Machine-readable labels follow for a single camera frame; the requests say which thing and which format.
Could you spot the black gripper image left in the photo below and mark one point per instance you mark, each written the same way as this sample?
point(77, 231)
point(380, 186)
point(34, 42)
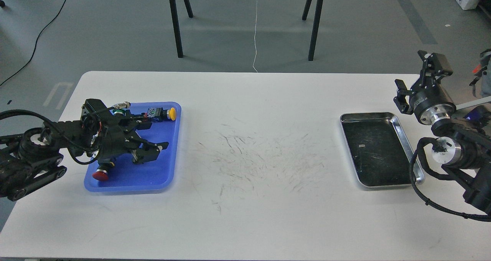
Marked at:
point(120, 136)

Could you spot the black table legs right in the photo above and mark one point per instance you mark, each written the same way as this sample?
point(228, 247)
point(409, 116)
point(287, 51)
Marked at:
point(316, 24)

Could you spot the yellow push button switch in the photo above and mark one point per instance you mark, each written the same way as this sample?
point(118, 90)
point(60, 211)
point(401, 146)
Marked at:
point(159, 114)

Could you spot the black table legs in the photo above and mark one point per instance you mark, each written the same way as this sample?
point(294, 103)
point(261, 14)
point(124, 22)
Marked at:
point(316, 24)
point(176, 26)

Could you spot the red push button switch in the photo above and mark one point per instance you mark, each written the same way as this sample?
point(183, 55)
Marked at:
point(103, 169)

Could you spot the blue plastic tray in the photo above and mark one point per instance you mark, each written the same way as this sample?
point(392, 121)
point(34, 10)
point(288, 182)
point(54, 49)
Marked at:
point(130, 178)

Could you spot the black table legs left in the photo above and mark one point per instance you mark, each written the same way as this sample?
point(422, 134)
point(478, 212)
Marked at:
point(176, 26)

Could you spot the silver metal tray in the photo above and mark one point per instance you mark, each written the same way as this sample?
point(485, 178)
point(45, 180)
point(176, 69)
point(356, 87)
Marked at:
point(379, 149)

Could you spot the green push button switch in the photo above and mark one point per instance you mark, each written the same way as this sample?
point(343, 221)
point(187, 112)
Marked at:
point(121, 109)

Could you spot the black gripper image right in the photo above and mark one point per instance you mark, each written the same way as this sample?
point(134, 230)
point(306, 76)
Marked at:
point(428, 100)

